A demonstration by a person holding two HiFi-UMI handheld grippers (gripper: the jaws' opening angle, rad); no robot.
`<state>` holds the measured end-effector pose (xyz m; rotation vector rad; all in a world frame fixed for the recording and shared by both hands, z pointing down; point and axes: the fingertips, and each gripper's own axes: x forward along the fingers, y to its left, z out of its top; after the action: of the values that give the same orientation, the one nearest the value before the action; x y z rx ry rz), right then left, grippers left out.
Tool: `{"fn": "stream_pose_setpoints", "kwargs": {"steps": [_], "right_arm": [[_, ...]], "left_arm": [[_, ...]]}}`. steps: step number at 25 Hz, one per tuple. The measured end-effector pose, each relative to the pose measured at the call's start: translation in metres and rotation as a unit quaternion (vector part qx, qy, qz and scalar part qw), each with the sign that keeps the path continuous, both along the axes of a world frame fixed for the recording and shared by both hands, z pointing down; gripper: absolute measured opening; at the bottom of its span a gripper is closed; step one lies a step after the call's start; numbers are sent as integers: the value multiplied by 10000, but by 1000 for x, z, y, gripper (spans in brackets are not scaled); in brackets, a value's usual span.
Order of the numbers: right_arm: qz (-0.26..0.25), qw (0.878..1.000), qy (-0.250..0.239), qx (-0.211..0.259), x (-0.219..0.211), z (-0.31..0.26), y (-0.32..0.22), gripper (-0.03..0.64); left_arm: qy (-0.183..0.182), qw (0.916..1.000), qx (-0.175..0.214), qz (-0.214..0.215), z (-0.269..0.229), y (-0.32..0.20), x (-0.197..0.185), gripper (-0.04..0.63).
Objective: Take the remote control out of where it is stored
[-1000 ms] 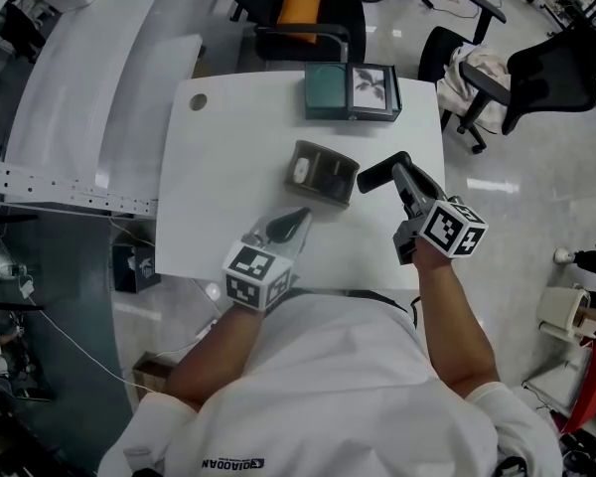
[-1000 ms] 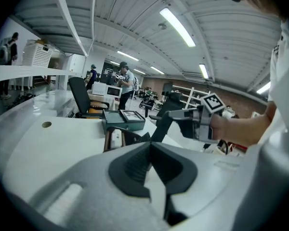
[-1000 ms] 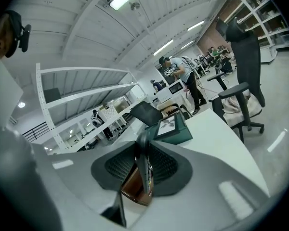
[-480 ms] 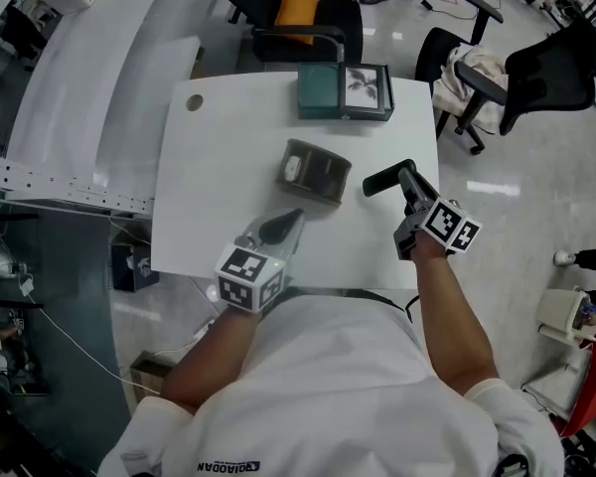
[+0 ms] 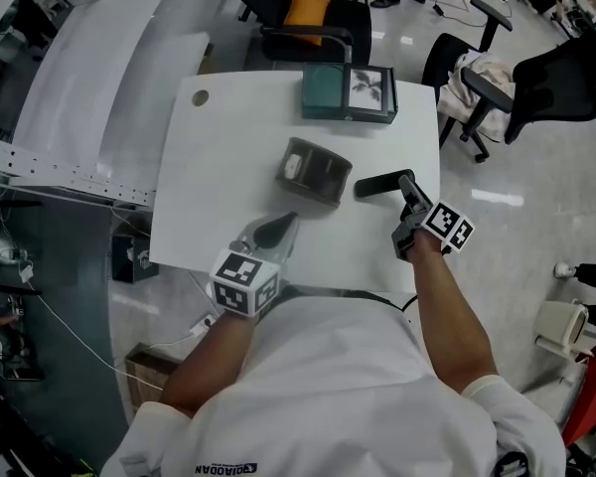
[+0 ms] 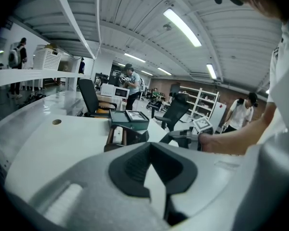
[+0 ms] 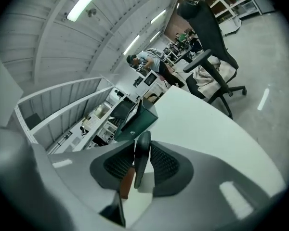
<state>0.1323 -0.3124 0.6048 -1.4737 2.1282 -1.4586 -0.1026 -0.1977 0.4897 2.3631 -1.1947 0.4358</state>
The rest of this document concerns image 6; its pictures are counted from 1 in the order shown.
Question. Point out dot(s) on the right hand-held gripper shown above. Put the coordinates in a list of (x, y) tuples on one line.
[(202, 127)]

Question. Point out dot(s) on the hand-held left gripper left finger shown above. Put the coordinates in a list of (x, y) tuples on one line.
[(98, 191)]

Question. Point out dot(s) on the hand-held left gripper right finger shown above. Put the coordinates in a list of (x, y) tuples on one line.
[(202, 177)]

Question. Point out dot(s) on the brown compartment organizer box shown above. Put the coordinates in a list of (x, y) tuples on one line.
[(135, 138)]

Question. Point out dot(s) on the small white remote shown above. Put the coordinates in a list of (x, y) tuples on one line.
[(118, 135)]

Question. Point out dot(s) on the person's right forearm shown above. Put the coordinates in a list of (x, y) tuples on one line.
[(243, 138)]

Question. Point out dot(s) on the brown cardboard box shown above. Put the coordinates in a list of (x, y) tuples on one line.
[(66, 66)]

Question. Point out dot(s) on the person's right hand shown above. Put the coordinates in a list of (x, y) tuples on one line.
[(210, 143)]

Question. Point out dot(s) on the white open shelf unit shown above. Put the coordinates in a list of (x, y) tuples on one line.
[(204, 102)]

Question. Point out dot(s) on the white cabinet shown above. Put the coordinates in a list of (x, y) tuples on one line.
[(219, 114)]

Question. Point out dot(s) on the white table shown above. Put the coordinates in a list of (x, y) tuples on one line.
[(62, 141)]

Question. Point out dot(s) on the beige checkered tablecloth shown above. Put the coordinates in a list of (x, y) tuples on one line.
[(110, 102)]

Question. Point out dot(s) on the white microwave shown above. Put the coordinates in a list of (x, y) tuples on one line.
[(108, 91)]

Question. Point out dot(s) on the black mesh armchair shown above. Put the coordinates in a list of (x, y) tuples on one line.
[(89, 95)]

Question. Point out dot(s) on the ceiling strip lights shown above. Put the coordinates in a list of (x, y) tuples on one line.
[(183, 28)]

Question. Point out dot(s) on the person's white shirt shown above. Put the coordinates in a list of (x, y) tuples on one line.
[(284, 80)]

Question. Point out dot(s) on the white metal shelving rack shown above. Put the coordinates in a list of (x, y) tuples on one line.
[(26, 77)]

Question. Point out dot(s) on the white perforated basket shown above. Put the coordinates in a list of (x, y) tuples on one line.
[(47, 59)]

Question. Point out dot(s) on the white backpack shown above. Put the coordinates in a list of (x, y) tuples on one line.
[(15, 56)]

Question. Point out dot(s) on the person's head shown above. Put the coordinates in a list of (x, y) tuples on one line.
[(262, 1)]

